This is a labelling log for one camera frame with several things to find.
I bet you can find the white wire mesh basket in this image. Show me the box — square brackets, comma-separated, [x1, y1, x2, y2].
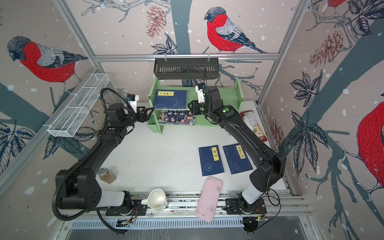
[48, 73, 110, 138]

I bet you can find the black hanging basket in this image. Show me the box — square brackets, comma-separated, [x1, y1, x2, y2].
[154, 58, 219, 80]

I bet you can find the snack bag red white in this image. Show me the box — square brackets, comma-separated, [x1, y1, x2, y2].
[240, 110, 268, 143]

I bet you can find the pink rectangular tray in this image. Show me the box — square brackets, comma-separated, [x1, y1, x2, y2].
[195, 176, 223, 223]

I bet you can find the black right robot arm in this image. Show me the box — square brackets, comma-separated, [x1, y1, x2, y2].
[188, 87, 286, 213]

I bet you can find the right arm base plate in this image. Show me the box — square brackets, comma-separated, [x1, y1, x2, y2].
[223, 198, 267, 215]

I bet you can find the small glass jar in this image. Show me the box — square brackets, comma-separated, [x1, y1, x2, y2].
[97, 168, 117, 184]

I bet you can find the colourful cartoon cover book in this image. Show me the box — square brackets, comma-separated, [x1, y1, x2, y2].
[158, 110, 196, 126]

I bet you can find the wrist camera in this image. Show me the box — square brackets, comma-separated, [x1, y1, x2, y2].
[126, 93, 140, 113]
[195, 83, 208, 104]

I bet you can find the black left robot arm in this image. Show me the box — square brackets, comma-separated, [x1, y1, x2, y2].
[52, 104, 154, 221]

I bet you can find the white ceramic mug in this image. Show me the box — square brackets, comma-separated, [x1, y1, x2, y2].
[141, 189, 168, 211]

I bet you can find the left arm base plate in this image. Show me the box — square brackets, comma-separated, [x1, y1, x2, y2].
[106, 200, 148, 217]

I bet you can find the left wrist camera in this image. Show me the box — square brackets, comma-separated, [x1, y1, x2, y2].
[126, 93, 140, 113]

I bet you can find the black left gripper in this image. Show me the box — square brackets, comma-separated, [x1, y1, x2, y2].
[121, 105, 154, 129]

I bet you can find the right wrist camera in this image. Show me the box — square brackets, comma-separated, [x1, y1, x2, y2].
[195, 83, 208, 104]

